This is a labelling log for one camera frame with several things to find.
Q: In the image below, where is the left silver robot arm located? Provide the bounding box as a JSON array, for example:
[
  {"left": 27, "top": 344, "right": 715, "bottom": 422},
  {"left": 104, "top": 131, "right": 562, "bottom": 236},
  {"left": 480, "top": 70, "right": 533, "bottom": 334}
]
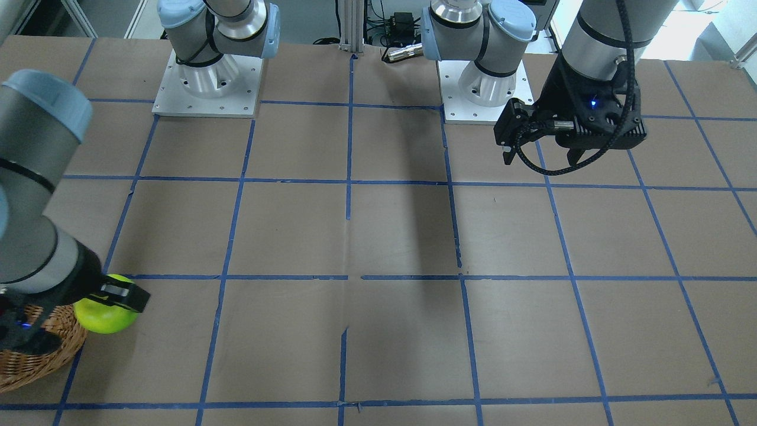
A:
[{"left": 420, "top": 1, "right": 676, "bottom": 176}]

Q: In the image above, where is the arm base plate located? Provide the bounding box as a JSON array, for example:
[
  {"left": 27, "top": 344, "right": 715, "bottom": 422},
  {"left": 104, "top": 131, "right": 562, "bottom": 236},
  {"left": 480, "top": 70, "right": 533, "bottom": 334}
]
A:
[
  {"left": 152, "top": 52, "right": 265, "bottom": 118},
  {"left": 437, "top": 60, "right": 535, "bottom": 125}
]

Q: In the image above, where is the aluminium frame post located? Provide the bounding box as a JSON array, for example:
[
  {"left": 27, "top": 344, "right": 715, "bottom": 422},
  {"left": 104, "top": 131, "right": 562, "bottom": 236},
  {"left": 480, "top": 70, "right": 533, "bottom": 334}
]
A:
[{"left": 337, "top": 1, "right": 367, "bottom": 56}]

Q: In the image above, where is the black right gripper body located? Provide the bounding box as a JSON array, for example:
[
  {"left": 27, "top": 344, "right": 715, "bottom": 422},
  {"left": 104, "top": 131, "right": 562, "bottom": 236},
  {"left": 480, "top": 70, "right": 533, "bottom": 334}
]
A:
[{"left": 1, "top": 246, "right": 103, "bottom": 355}]

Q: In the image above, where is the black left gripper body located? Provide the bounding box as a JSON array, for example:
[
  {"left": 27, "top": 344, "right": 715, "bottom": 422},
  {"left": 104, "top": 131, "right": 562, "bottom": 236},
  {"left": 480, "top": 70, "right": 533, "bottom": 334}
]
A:
[{"left": 532, "top": 56, "right": 628, "bottom": 149}]

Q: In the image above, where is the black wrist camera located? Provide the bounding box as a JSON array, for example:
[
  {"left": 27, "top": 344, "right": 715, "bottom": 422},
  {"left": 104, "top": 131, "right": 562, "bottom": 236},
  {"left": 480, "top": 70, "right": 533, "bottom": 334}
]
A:
[{"left": 494, "top": 98, "right": 533, "bottom": 153}]

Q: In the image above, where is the green apple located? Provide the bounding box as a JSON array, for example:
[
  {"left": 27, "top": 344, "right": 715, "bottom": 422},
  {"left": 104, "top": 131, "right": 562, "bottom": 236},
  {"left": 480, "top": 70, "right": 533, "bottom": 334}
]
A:
[{"left": 72, "top": 273, "right": 141, "bottom": 334}]

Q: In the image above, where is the woven wicker basket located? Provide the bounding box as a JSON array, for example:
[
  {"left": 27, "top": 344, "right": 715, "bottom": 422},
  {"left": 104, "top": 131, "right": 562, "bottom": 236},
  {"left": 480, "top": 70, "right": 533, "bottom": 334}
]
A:
[{"left": 1, "top": 305, "right": 88, "bottom": 393}]

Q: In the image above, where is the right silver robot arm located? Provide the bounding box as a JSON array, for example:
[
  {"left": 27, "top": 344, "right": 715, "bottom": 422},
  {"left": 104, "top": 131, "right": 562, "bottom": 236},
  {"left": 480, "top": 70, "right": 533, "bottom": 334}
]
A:
[{"left": 1, "top": 1, "right": 282, "bottom": 356}]

